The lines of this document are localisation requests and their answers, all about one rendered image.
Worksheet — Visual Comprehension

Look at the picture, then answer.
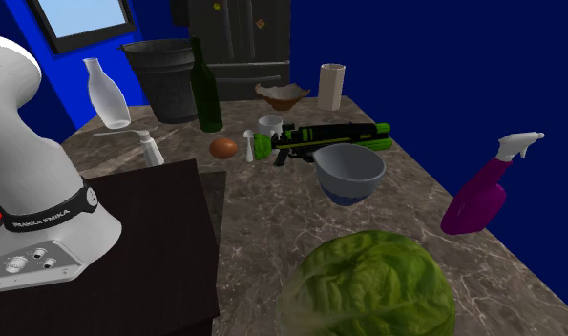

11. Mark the dark metal bucket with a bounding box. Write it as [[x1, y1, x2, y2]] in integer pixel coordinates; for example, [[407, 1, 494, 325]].
[[117, 38, 200, 125]]

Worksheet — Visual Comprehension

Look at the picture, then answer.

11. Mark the white mug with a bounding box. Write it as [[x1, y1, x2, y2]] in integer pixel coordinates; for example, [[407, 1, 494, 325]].
[[257, 115, 284, 138]]

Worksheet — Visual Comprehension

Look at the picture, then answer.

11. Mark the brown egg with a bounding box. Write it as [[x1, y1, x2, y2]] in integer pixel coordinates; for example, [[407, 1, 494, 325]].
[[208, 137, 239, 160]]

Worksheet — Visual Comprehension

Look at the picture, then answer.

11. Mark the black and green toy blaster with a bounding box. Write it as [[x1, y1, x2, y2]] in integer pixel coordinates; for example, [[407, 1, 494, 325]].
[[253, 122, 394, 167]]

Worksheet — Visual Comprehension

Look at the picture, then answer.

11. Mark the dark refrigerator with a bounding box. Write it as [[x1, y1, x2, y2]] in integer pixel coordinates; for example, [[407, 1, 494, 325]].
[[170, 0, 292, 102]]

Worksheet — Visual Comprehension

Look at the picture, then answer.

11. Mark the brown jagged-rim bowl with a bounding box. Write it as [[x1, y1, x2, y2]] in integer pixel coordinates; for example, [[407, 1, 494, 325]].
[[254, 82, 311, 112]]

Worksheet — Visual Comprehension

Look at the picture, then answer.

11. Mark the beige cup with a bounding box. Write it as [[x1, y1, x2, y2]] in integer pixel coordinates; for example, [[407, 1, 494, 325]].
[[317, 63, 347, 112]]

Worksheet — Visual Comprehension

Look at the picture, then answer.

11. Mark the white vase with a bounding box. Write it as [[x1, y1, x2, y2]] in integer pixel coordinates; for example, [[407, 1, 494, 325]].
[[82, 57, 132, 130]]

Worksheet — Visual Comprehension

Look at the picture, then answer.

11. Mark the dark green wine bottle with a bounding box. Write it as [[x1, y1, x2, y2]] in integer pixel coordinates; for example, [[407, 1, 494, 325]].
[[189, 35, 224, 134]]

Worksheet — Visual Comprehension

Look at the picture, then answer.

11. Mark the magenta spray bottle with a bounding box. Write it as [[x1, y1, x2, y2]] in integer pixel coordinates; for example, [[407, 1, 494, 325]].
[[440, 132, 546, 236]]

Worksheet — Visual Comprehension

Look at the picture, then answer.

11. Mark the dark robot stand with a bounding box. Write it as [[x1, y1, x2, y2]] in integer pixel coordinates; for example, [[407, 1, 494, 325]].
[[0, 158, 221, 336]]

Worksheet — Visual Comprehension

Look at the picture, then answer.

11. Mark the grey and blue bowl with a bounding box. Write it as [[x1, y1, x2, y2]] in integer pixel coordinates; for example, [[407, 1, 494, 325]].
[[312, 142, 387, 207]]

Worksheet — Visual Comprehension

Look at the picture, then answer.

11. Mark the green lettuce head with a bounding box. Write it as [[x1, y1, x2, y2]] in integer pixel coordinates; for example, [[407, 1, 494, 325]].
[[276, 229, 457, 336]]

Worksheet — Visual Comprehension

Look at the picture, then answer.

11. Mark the window with dark frame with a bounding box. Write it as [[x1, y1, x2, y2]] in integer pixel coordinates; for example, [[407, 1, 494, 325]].
[[26, 0, 137, 55]]

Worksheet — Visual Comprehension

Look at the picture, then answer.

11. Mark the white soap dispenser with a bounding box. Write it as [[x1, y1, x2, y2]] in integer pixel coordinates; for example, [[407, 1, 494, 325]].
[[93, 129, 165, 168]]

